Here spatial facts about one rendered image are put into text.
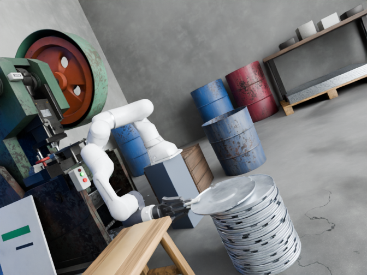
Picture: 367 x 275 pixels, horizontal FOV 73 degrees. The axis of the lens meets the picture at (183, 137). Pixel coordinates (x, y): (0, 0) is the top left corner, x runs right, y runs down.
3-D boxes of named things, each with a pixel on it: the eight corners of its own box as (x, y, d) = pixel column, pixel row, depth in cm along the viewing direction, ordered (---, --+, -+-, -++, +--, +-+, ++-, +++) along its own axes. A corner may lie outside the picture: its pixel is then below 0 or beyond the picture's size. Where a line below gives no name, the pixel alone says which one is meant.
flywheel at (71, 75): (94, 29, 209) (31, 50, 233) (78, 25, 190) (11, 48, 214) (116, 113, 223) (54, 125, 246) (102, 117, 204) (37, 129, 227)
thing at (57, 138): (70, 138, 190) (66, 132, 189) (49, 145, 172) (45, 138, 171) (55, 145, 196) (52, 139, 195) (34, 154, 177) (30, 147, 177)
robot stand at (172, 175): (207, 211, 165) (179, 150, 160) (194, 228, 151) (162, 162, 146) (187, 213, 176) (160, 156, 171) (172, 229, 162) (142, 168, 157)
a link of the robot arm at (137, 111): (103, 113, 147) (115, 104, 133) (138, 103, 163) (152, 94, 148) (110, 131, 148) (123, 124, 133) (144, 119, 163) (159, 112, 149)
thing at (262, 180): (220, 183, 121) (219, 181, 121) (279, 169, 106) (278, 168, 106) (195, 217, 97) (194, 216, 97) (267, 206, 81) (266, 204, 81)
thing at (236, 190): (240, 173, 120) (239, 172, 120) (269, 188, 91) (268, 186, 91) (186, 201, 117) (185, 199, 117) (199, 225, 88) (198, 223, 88)
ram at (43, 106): (69, 130, 185) (50, 94, 182) (53, 135, 171) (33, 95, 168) (53, 138, 192) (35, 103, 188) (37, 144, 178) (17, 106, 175)
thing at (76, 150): (100, 151, 181) (92, 135, 180) (88, 157, 168) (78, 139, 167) (76, 162, 190) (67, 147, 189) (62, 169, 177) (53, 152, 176)
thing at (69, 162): (98, 153, 201) (95, 146, 200) (55, 174, 159) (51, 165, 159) (72, 165, 212) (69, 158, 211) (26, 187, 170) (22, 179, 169)
